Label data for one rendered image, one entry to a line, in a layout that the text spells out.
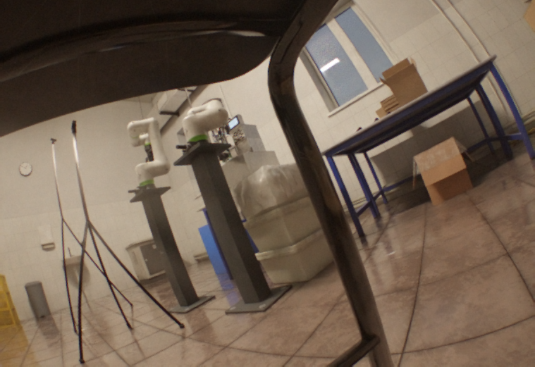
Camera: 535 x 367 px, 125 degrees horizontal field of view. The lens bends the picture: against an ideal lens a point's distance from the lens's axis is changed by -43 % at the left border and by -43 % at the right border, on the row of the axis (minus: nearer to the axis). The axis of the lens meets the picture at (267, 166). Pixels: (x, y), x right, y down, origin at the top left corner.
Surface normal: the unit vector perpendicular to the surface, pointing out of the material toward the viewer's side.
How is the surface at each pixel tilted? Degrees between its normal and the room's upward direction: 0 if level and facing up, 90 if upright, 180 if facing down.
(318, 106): 90
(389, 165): 90
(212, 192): 90
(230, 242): 90
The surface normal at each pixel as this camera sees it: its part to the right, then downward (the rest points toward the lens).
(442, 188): -0.60, 0.08
